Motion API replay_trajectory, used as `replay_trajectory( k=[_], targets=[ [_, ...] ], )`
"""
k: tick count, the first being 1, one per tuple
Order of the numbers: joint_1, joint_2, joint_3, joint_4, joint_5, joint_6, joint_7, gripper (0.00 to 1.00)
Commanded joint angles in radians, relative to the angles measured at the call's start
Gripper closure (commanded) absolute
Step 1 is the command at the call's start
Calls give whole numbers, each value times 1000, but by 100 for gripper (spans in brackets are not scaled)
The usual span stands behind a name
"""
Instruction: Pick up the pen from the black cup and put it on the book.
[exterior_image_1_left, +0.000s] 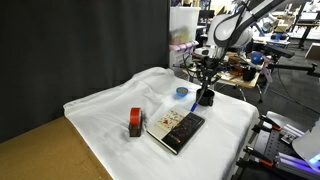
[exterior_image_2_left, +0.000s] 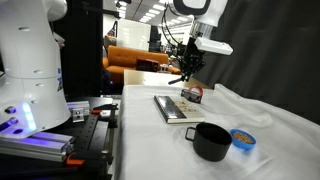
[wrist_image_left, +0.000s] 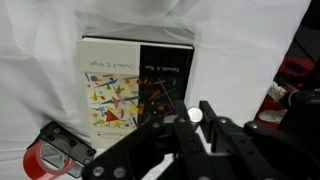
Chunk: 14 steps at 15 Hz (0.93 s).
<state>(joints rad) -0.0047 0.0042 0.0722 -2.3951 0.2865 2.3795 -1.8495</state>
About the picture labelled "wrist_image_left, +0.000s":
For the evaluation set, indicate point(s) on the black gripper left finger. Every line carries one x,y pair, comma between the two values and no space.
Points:
150,150

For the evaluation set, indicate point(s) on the white table cloth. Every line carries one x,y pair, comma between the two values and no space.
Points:
40,66

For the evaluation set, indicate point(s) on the black clamp orange grip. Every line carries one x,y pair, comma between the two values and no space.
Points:
296,68

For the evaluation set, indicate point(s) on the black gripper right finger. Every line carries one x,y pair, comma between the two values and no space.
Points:
253,153

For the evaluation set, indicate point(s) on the black dispenser with red tape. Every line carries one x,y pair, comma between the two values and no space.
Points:
50,156

